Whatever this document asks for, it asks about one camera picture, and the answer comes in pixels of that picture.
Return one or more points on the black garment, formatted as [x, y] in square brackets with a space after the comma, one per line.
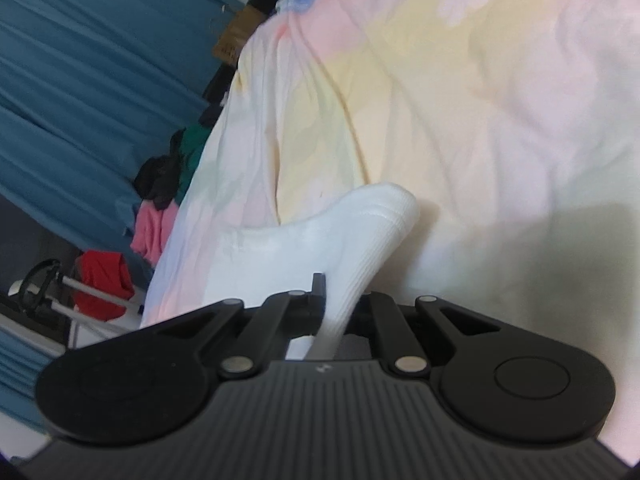
[157, 180]

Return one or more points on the brown cardboard box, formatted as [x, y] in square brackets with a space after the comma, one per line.
[237, 35]

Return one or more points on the white drying rack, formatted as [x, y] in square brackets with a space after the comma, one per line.
[65, 305]

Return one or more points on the red garment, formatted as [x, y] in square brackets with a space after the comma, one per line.
[104, 285]

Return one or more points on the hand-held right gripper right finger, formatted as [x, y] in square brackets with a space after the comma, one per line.
[380, 320]

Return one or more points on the white sock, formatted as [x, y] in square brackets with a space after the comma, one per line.
[320, 250]

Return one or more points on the blue curtain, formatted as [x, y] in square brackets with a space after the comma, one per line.
[75, 110]

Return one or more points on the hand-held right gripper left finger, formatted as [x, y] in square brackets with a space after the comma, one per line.
[317, 305]

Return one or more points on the pink garment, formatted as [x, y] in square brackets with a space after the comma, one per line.
[152, 230]

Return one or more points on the pastel printed bed sheet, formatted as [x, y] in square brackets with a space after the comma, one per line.
[450, 110]

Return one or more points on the green garment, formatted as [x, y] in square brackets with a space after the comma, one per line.
[192, 152]

